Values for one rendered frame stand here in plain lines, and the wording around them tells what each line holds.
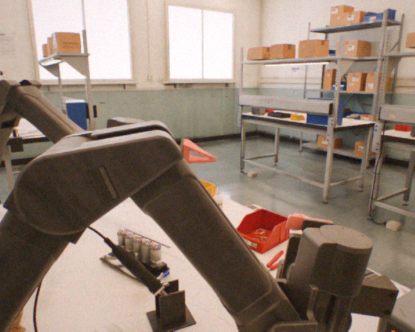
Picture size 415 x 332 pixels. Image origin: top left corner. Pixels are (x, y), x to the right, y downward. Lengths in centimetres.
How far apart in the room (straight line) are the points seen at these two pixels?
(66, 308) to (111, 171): 48
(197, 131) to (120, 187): 580
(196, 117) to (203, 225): 572
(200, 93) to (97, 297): 547
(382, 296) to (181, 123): 550
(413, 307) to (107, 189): 47
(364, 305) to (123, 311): 41
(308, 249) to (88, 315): 44
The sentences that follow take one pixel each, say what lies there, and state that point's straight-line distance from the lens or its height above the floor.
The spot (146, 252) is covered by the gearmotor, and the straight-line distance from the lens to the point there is 74.
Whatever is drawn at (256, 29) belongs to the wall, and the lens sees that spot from 685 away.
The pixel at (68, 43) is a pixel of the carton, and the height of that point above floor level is 144.
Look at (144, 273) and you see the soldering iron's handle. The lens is 55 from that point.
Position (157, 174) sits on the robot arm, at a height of 109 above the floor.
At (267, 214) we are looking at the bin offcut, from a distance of 92.
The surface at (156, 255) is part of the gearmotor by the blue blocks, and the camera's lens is 72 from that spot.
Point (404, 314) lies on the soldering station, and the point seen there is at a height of 85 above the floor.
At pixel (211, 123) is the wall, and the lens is 618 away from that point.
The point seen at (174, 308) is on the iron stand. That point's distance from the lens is 60.
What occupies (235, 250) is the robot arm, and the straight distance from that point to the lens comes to 31.
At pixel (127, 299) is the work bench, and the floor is 75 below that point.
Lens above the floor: 116
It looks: 15 degrees down
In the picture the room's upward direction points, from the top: straight up
